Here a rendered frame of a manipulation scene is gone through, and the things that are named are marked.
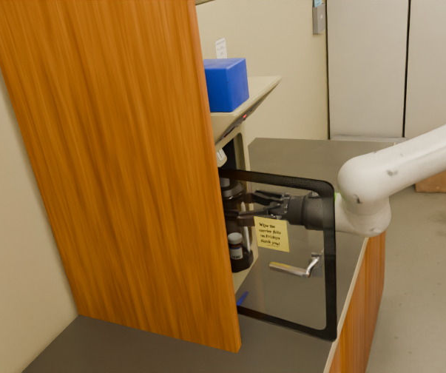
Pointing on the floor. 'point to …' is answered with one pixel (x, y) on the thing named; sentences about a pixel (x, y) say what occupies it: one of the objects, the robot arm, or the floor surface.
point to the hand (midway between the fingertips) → (229, 205)
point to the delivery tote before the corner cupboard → (370, 138)
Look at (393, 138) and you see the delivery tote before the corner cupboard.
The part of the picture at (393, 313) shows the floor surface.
